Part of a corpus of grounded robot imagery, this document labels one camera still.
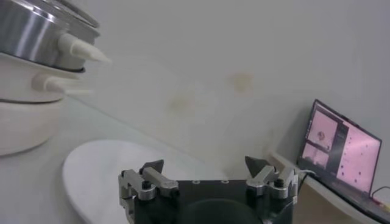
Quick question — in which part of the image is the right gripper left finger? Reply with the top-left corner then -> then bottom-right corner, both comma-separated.
118,159 -> 180,201

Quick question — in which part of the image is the cream electric cooker base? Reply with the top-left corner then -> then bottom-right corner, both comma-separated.
0,53 -> 95,156

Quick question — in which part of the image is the grey open laptop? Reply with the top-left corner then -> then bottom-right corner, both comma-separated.
297,99 -> 390,224

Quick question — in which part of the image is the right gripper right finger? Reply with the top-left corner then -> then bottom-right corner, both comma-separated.
244,155 -> 299,200

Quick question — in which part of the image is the white round plate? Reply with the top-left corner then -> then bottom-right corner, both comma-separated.
62,139 -> 226,224

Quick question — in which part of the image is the glass pot lid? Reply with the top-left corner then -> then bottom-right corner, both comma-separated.
39,0 -> 101,29

